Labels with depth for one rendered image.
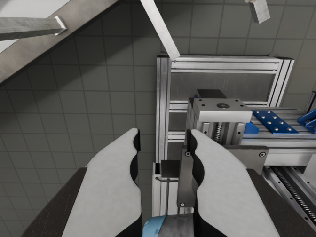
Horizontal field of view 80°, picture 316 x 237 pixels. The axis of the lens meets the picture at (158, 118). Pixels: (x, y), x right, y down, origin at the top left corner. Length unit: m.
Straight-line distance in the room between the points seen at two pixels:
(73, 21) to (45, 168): 1.67
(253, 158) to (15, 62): 0.87
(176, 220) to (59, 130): 1.56
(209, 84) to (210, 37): 0.34
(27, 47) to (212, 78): 0.99
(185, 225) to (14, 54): 0.80
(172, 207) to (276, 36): 1.33
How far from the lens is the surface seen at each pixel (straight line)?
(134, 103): 1.56
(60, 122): 1.82
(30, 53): 0.87
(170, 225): 0.43
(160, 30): 0.59
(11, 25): 0.56
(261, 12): 0.63
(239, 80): 1.38
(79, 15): 0.77
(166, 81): 1.25
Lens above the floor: 1.43
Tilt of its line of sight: 63 degrees down
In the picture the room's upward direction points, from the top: 179 degrees clockwise
